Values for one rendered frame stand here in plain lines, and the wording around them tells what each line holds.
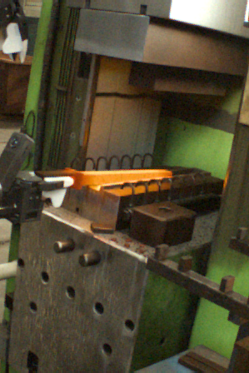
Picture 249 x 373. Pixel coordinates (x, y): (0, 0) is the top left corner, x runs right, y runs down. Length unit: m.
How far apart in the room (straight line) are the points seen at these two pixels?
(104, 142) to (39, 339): 0.53
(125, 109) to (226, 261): 0.54
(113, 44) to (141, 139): 0.48
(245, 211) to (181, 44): 0.38
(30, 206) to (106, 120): 0.48
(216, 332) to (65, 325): 0.34
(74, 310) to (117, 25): 0.61
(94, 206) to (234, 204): 0.30
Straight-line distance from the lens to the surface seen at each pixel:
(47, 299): 1.34
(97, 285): 1.21
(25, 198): 1.08
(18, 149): 1.07
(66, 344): 1.33
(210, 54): 1.36
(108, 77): 1.49
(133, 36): 1.19
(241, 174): 1.20
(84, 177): 1.21
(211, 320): 1.30
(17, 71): 7.54
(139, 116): 1.61
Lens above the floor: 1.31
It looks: 14 degrees down
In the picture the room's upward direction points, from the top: 9 degrees clockwise
